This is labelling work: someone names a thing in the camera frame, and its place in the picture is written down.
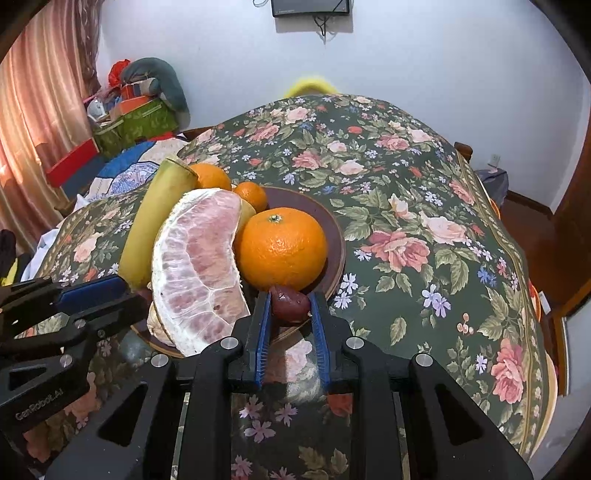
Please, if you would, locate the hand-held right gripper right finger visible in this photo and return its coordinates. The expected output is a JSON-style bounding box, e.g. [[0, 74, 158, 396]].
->
[[308, 291, 536, 480]]

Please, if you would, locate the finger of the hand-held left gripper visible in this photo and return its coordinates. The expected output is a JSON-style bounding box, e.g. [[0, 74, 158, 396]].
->
[[0, 275, 131, 335], [0, 293, 149, 406]]

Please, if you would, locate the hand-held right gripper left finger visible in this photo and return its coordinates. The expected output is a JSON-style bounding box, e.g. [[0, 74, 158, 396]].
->
[[44, 291, 273, 480]]

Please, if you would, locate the red date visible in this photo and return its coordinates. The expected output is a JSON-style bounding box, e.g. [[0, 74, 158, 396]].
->
[[269, 285, 311, 322]]

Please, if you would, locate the orange peel piece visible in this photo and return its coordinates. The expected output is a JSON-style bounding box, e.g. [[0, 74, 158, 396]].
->
[[147, 302, 178, 347]]

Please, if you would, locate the brown round plate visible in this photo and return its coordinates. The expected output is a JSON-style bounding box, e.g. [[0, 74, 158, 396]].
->
[[129, 186, 347, 361]]

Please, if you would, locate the large orange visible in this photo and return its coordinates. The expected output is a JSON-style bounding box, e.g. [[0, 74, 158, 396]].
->
[[238, 208, 328, 292]]

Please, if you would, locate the large peeled pomelo segment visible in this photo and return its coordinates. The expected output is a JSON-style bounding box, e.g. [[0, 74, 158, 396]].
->
[[151, 188, 252, 358]]

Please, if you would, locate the yellow banana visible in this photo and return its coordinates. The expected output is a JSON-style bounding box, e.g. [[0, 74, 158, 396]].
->
[[119, 158, 199, 291]]

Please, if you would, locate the small banana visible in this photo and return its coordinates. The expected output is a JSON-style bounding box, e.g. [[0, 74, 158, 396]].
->
[[238, 198, 257, 243]]

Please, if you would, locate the white cloth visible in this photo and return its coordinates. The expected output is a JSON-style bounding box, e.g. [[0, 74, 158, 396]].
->
[[28, 194, 88, 280]]

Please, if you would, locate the black and yellow glove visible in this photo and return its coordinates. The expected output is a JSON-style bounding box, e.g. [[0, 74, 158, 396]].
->
[[0, 230, 24, 287]]

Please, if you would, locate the patchwork quilt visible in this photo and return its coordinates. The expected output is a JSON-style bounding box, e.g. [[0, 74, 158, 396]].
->
[[85, 138, 190, 199]]

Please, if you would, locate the red box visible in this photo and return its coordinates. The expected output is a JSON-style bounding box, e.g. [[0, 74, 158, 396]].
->
[[46, 138, 100, 188]]

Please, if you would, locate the small mandarin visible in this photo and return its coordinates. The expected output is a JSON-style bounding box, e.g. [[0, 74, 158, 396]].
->
[[232, 181, 269, 213]]

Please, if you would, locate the floral tablecloth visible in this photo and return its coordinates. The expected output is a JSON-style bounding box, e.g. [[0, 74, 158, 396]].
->
[[28, 92, 561, 480]]

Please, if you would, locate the medium mandarin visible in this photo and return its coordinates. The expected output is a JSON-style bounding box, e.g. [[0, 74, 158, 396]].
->
[[189, 163, 232, 192]]

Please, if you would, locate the pink curtain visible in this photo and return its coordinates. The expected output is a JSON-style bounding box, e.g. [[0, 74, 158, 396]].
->
[[0, 14, 102, 241]]

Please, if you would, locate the orange box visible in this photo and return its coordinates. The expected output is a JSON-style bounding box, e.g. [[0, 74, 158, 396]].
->
[[113, 95, 160, 116]]

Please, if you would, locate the red cloth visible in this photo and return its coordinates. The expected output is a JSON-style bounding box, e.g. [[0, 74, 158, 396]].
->
[[108, 60, 132, 86]]

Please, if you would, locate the grey blue cloth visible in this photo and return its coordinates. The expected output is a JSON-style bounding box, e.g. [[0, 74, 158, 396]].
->
[[475, 168, 509, 204]]

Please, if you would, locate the yellow chair back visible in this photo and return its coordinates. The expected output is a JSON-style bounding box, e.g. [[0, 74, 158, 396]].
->
[[284, 78, 340, 99]]

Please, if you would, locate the brown wooden door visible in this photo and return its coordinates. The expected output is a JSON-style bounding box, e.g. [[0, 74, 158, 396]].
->
[[551, 152, 591, 319]]

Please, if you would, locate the wall television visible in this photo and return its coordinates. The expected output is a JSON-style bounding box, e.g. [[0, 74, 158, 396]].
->
[[271, 0, 350, 18]]

